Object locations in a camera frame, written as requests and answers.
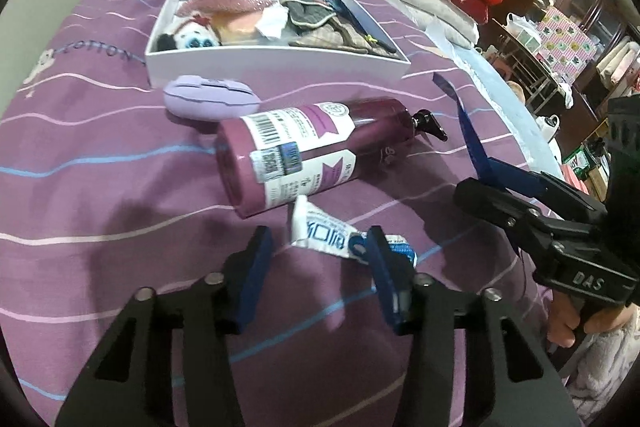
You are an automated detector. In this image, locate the purple striped bed sheet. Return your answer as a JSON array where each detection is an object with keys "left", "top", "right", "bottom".
[{"left": 1, "top": 0, "right": 547, "bottom": 426}]

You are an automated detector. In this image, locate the lavender soft pouch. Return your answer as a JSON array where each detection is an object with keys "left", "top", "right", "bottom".
[{"left": 163, "top": 75, "right": 262, "bottom": 122}]

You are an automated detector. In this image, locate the white shallow box tray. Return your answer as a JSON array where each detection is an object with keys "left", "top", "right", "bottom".
[{"left": 145, "top": 0, "right": 411, "bottom": 90}]

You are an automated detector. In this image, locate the white bandage packet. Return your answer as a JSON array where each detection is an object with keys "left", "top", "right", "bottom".
[{"left": 290, "top": 195, "right": 419, "bottom": 269}]

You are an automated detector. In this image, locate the purple shampoo pump bottle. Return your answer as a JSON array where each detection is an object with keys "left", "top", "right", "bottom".
[{"left": 215, "top": 98, "right": 448, "bottom": 218}]

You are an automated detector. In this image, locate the person's right hand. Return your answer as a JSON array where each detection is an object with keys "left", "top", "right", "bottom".
[{"left": 544, "top": 293, "right": 634, "bottom": 349}]

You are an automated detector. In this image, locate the beige skin-tone patch pack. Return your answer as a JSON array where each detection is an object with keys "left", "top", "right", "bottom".
[{"left": 209, "top": 11, "right": 262, "bottom": 44}]

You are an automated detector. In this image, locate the white plush dog toy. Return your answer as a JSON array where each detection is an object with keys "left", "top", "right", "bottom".
[{"left": 156, "top": 13, "right": 220, "bottom": 51}]

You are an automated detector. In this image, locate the pink patterned gift box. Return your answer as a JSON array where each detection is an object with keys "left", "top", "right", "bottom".
[{"left": 537, "top": 6, "right": 597, "bottom": 83}]

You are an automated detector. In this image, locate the pink knitted scrubbing cloth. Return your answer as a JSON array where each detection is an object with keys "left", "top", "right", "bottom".
[{"left": 175, "top": 0, "right": 274, "bottom": 17}]

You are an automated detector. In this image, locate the beige plaid pot holder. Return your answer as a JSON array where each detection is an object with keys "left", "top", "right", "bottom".
[{"left": 288, "top": 16, "right": 397, "bottom": 58}]

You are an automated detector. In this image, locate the person's fuzzy sleeve forearm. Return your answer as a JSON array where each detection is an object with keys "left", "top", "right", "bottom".
[{"left": 566, "top": 311, "right": 639, "bottom": 425}]

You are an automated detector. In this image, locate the grey plaid pot holder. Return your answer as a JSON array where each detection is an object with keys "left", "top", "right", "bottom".
[{"left": 280, "top": 0, "right": 336, "bottom": 31}]

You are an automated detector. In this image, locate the clear plastic sheet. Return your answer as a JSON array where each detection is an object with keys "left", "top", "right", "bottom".
[{"left": 425, "top": 18, "right": 563, "bottom": 179}]

